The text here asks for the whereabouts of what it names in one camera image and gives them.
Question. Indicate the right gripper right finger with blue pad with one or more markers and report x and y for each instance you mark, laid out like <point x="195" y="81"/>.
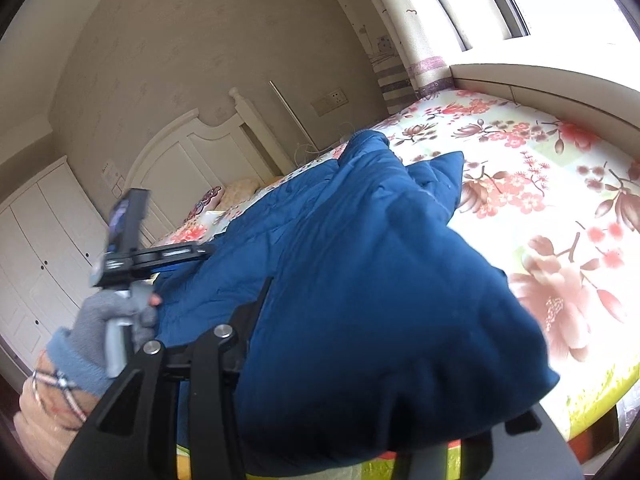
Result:
<point x="524" y="445"/>

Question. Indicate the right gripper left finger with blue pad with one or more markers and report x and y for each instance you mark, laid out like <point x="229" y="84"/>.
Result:
<point x="132" y="431"/>

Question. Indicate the blue quilted puffer jacket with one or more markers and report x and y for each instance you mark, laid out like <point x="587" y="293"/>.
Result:
<point x="381" y="329"/>

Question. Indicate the left forearm plaid sleeve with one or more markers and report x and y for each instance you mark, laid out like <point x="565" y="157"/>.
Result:
<point x="56" y="400"/>

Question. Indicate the left hand in grey glove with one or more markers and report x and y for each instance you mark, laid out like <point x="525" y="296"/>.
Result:
<point x="87" y="337"/>

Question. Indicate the white wardrobe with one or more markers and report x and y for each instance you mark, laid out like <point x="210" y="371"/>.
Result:
<point x="51" y="235"/>

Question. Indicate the purple patterned pillow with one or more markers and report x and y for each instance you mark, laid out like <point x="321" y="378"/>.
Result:
<point x="209" y="201"/>

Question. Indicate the white wooden headboard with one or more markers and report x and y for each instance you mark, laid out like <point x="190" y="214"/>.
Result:
<point x="188" y="157"/>

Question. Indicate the peach patterned pillow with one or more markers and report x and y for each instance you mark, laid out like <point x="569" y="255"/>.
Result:
<point x="238" y="192"/>

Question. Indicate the slim white desk lamp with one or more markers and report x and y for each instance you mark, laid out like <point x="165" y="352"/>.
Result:
<point x="292" y="114"/>

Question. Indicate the floral bed quilt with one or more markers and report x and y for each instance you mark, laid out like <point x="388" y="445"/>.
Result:
<point x="557" y="208"/>

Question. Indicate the patterned window curtain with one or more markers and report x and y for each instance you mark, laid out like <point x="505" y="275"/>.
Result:
<point x="407" y="43"/>

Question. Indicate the dark framed window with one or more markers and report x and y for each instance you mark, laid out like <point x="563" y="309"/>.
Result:
<point x="479" y="23"/>

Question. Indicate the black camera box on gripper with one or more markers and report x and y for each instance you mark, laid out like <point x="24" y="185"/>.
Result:
<point x="125" y="221"/>

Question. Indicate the wall paper note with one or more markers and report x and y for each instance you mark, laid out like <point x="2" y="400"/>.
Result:
<point x="113" y="178"/>

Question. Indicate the wall power socket plate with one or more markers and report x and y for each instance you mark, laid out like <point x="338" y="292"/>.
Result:
<point x="330" y="102"/>

